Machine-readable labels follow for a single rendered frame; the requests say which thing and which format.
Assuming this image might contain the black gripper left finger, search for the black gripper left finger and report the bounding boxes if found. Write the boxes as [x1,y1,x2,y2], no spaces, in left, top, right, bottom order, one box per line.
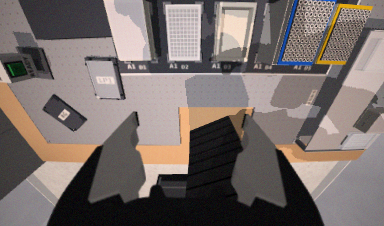
[46,111,146,226]

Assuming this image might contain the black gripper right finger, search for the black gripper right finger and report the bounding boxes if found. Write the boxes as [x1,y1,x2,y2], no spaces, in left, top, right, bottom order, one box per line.
[231,114,324,226]

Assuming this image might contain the beige one-well reservoir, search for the beige one-well reservoir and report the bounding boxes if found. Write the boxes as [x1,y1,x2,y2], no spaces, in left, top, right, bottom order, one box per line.
[213,2,257,61]

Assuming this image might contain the cream ready button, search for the cream ready button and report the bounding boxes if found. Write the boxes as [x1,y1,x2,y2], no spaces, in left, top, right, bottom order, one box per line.
[0,47,54,83]

